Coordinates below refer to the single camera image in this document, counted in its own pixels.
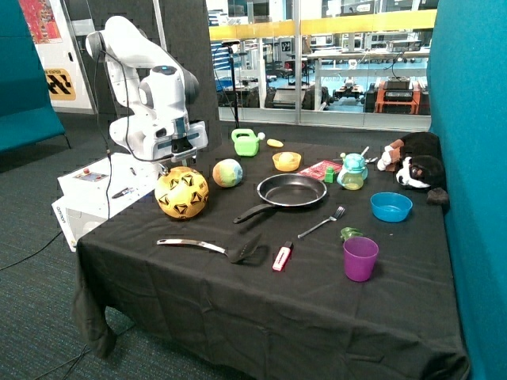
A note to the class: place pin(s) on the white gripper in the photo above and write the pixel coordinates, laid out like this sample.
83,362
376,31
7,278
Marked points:
179,140

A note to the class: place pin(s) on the yellow black soccer ball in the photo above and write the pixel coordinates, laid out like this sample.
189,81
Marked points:
182,193

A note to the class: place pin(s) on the small orange yellow ball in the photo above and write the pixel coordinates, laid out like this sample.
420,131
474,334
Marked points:
285,158

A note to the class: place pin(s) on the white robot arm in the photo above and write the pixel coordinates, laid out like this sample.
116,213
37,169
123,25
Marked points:
156,91

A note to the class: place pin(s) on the pastel plush ball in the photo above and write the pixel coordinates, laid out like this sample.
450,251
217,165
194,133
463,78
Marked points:
227,173

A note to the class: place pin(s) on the white robot control box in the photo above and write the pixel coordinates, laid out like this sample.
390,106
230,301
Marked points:
96,192

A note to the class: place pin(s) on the green toy watering can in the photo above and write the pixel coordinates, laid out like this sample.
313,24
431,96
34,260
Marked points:
246,141

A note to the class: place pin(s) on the black slotted spatula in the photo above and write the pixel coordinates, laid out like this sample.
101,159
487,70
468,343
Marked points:
235,256

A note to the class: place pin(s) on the yellow toy lemon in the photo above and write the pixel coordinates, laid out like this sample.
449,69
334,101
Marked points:
274,143

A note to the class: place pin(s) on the yellow plastic bowl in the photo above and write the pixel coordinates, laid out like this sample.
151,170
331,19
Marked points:
292,166

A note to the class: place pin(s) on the black frying pan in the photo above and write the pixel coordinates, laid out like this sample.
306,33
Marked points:
285,190

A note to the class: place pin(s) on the yellow black sign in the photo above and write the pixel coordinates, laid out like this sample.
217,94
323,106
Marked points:
60,85

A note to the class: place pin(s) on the teal sofa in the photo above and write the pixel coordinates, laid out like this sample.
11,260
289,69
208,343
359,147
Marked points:
27,115

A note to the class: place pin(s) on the black tablecloth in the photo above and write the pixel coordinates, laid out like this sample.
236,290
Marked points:
309,321

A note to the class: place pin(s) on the red patterned card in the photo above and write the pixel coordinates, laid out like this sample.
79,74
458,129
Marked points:
318,170

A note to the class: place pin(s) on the green building block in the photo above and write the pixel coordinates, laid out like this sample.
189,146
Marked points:
329,175

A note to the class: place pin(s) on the silver fork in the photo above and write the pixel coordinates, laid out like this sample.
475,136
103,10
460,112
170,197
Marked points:
333,218

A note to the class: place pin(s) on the teal baby sippy cup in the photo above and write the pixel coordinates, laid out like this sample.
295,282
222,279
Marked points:
353,171

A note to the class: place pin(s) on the green toy pepper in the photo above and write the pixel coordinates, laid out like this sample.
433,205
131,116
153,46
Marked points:
350,232

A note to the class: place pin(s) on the red poster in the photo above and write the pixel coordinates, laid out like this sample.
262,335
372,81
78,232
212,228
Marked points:
40,19

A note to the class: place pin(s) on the purple plastic cup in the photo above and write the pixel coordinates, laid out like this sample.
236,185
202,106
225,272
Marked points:
360,255

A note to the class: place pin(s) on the blue plastic bowl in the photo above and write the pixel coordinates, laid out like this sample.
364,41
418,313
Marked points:
390,206

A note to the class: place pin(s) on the plush dog toy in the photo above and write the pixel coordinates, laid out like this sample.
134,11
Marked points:
416,160

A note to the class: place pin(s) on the teal partition wall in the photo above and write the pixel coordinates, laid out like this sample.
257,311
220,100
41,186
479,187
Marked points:
467,77

